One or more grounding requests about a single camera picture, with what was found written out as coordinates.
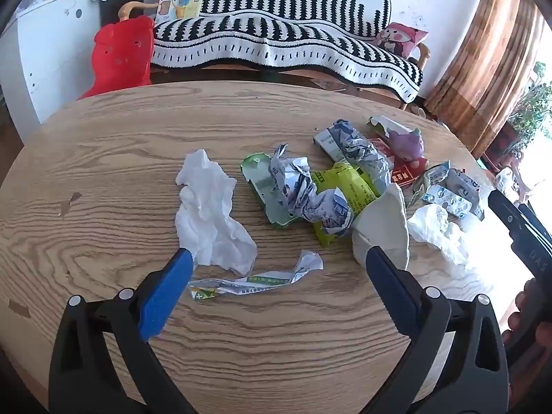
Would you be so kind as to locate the brown curtain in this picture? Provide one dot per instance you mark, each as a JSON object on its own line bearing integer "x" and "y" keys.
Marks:
{"x": 487, "y": 51}

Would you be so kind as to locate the blue dotted silver wrapper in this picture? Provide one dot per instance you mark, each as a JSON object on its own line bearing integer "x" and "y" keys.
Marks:
{"x": 453, "y": 192}

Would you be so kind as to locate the illustrated picture book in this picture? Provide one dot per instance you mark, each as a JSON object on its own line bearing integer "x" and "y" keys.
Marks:
{"x": 181, "y": 6}

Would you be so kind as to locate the green potted plant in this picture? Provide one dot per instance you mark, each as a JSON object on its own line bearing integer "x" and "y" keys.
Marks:
{"x": 534, "y": 103}

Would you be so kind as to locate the person's right hand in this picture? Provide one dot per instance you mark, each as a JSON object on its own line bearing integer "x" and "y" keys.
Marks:
{"x": 517, "y": 321}

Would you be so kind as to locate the crushed white paper cup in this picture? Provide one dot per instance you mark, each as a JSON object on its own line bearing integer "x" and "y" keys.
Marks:
{"x": 384, "y": 224}

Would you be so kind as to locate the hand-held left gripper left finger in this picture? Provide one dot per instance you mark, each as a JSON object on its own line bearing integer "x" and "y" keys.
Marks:
{"x": 166, "y": 293}

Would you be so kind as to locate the crumpled silver blue wrapper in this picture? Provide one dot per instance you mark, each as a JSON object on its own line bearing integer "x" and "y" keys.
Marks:
{"x": 302, "y": 185}

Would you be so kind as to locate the red packet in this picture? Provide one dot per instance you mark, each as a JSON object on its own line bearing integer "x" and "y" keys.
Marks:
{"x": 403, "y": 174}

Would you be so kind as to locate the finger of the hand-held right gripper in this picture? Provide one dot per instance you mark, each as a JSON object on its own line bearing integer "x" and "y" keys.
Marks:
{"x": 537, "y": 226}
{"x": 504, "y": 211}

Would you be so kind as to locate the red plastic chair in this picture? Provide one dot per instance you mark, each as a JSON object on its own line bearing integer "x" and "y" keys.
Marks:
{"x": 120, "y": 56}

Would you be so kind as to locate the pink cartoon cushion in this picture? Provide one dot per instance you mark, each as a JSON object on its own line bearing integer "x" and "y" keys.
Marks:
{"x": 399, "y": 39}

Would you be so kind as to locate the black box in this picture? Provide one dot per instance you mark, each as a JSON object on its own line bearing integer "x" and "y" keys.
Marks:
{"x": 114, "y": 8}

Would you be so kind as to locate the green plastic tray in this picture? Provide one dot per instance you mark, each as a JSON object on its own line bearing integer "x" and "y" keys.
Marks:
{"x": 258, "y": 181}

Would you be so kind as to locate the purple toy packaging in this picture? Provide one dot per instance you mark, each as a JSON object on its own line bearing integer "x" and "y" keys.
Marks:
{"x": 407, "y": 142}

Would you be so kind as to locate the crumpled blue white carton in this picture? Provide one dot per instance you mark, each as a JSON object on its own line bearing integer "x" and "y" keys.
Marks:
{"x": 358, "y": 149}

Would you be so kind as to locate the white tissue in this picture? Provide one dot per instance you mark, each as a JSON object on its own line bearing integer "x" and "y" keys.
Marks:
{"x": 435, "y": 226}
{"x": 207, "y": 207}

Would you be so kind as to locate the black white striped blanket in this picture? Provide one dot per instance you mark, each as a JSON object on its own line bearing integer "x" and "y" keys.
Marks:
{"x": 276, "y": 30}

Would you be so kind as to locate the white cabinet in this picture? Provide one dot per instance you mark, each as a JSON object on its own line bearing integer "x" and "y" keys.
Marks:
{"x": 47, "y": 47}

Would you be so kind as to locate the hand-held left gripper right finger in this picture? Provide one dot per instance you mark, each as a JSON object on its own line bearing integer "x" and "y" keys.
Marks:
{"x": 394, "y": 289}

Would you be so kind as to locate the torn wrapper strip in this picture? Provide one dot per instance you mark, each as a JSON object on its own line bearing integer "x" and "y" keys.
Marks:
{"x": 254, "y": 284}

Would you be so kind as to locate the green snack packet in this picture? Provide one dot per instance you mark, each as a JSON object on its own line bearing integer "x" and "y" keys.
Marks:
{"x": 356, "y": 187}

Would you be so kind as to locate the wooden sofa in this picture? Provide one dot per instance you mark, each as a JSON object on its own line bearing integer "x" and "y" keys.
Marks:
{"x": 241, "y": 70}

